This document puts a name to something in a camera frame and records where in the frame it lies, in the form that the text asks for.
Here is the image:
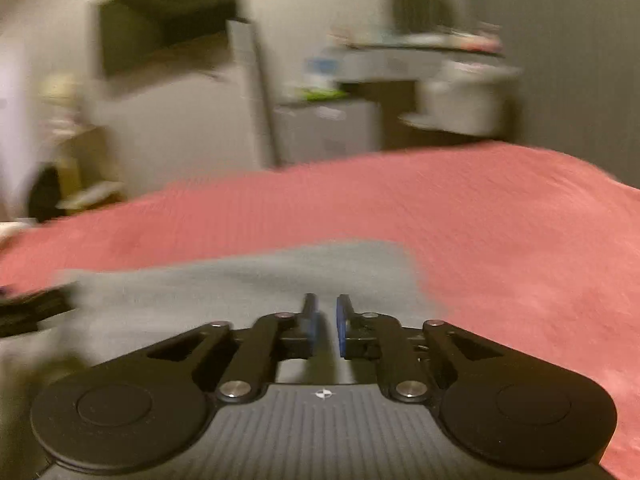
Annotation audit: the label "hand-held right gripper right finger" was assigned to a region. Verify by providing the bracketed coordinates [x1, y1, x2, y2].
[336, 295, 526, 403]

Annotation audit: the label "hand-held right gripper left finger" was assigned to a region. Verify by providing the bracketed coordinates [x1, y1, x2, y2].
[115, 294, 321, 405]

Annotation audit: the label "grey pants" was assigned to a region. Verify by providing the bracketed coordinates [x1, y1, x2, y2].
[0, 240, 437, 411]

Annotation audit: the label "cream pillow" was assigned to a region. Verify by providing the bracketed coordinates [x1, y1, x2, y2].
[0, 220, 28, 247]

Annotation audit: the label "black bag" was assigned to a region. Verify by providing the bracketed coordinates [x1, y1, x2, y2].
[27, 165, 65, 223]

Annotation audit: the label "yellow side table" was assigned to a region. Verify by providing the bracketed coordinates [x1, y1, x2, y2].
[40, 122, 127, 211]

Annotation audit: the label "pink ribbed blanket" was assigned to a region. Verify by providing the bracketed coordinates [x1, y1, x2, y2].
[0, 141, 640, 480]

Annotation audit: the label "grey bedside cabinet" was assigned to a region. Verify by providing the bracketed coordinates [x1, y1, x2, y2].
[273, 99, 379, 166]

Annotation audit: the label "wrapped flower bouquet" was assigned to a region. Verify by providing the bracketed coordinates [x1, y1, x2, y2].
[39, 72, 82, 134]

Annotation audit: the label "green packet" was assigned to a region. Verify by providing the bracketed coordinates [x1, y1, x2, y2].
[299, 87, 347, 102]

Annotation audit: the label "tall white heater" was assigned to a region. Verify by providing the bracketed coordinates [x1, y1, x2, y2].
[226, 18, 277, 167]

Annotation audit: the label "blue box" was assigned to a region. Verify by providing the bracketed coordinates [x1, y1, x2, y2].
[306, 56, 337, 89]

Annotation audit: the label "grey upholstered chair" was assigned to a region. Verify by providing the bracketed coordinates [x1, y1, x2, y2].
[399, 59, 522, 139]

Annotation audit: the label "grey dressing table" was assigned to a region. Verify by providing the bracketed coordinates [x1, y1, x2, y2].
[324, 35, 503, 152]

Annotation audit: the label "round mirror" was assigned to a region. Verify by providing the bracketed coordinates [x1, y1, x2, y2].
[391, 0, 455, 37]

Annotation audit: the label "wall television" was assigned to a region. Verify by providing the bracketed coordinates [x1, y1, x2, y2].
[96, 0, 239, 82]

